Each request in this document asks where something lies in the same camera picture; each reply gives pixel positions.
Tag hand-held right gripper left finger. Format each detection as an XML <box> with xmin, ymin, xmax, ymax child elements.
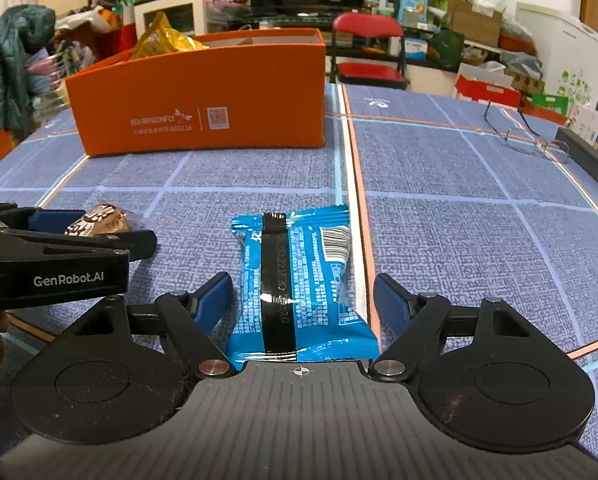
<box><xmin>53</xmin><ymin>271</ymin><xmax>238</xmax><ymax>381</ymax></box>

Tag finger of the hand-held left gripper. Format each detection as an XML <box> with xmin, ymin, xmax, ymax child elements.
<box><xmin>0</xmin><ymin>227</ymin><xmax>158</xmax><ymax>277</ymax></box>
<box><xmin>0</xmin><ymin>202</ymin><xmax>87</xmax><ymax>235</ymax></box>

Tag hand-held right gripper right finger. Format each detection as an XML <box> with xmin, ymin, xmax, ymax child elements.
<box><xmin>368</xmin><ymin>273</ymin><xmax>550</xmax><ymax>382</ymax></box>

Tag brown clear cookie packet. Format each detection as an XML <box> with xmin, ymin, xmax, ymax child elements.
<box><xmin>64</xmin><ymin>203</ymin><xmax>147</xmax><ymax>237</ymax></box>

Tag blue packet with black stripe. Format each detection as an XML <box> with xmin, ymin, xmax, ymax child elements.
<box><xmin>227</xmin><ymin>204</ymin><xmax>380</xmax><ymax>363</ymax></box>

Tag orange cardboard box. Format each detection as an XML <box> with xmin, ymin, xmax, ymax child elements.
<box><xmin>65</xmin><ymin>27</ymin><xmax>327</xmax><ymax>157</ymax></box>

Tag blue checked tablecloth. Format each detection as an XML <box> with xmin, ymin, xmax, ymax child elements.
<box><xmin>0</xmin><ymin>82</ymin><xmax>598</xmax><ymax>461</ymax></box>

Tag rack with clothes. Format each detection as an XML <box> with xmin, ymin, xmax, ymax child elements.
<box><xmin>24</xmin><ymin>35</ymin><xmax>97</xmax><ymax>111</ymax></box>

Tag teal puffer jacket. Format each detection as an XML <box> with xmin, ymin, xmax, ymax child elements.
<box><xmin>0</xmin><ymin>4</ymin><xmax>57</xmax><ymax>136</ymax></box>

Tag eyeglasses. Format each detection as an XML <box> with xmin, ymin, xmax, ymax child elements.
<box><xmin>483</xmin><ymin>100</ymin><xmax>570</xmax><ymax>164</ymax></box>

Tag yellow snack packet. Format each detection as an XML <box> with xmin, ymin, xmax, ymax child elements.
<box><xmin>129</xmin><ymin>10</ymin><xmax>210</xmax><ymax>59</ymax></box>

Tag red white gift box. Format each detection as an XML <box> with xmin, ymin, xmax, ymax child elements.
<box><xmin>453</xmin><ymin>75</ymin><xmax>524</xmax><ymax>107</ymax></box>

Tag black glasses case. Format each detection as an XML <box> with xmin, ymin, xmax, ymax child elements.
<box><xmin>555</xmin><ymin>126</ymin><xmax>598</xmax><ymax>186</ymax></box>

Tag orange green gift box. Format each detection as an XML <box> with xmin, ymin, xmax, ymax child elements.
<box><xmin>523</xmin><ymin>91</ymin><xmax>570</xmax><ymax>125</ymax></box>

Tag dark green bag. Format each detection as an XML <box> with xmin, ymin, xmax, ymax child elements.
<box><xmin>428</xmin><ymin>27</ymin><xmax>466</xmax><ymax>72</ymax></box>

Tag white carton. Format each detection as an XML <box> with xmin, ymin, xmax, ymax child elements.
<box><xmin>570</xmin><ymin>104</ymin><xmax>598</xmax><ymax>147</ymax></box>

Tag red folding chair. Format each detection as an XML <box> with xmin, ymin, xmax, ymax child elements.
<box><xmin>329</xmin><ymin>12</ymin><xmax>410</xmax><ymax>91</ymax></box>

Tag television stand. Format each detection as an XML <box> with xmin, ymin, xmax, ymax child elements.
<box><xmin>206</xmin><ymin>2</ymin><xmax>454</xmax><ymax>81</ymax></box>

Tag brown cardboard box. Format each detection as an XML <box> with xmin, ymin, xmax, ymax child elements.
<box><xmin>448</xmin><ymin>0</ymin><xmax>504</xmax><ymax>47</ymax></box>

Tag light blue product box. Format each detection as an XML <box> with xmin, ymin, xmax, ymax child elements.
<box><xmin>400</xmin><ymin>0</ymin><xmax>429</xmax><ymax>27</ymax></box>

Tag white chest freezer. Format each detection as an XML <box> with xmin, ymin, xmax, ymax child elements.
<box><xmin>516</xmin><ymin>2</ymin><xmax>598</xmax><ymax>111</ymax></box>

